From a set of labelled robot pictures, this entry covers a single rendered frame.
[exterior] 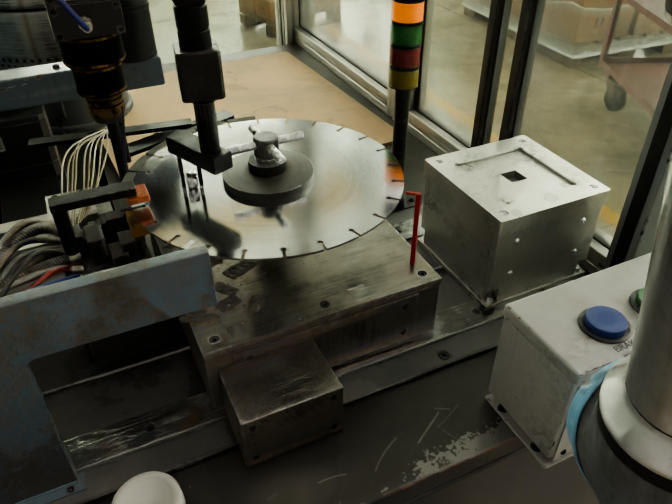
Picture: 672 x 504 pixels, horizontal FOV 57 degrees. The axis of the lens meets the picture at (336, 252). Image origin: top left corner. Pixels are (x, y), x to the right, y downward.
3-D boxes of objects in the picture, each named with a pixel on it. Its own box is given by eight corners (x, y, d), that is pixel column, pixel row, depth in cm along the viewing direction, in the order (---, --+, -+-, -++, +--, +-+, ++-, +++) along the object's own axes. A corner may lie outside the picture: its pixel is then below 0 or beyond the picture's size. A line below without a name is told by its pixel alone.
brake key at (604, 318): (602, 314, 64) (607, 300, 63) (631, 339, 61) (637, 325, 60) (572, 326, 63) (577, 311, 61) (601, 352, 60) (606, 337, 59)
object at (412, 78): (408, 77, 95) (409, 58, 94) (423, 87, 92) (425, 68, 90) (383, 82, 94) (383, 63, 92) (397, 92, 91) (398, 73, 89)
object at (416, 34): (411, 36, 92) (412, 15, 90) (427, 45, 88) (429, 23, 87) (384, 40, 90) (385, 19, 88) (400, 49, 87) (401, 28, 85)
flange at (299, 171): (275, 146, 81) (274, 129, 80) (332, 177, 75) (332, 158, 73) (204, 175, 75) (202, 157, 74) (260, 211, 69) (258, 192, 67)
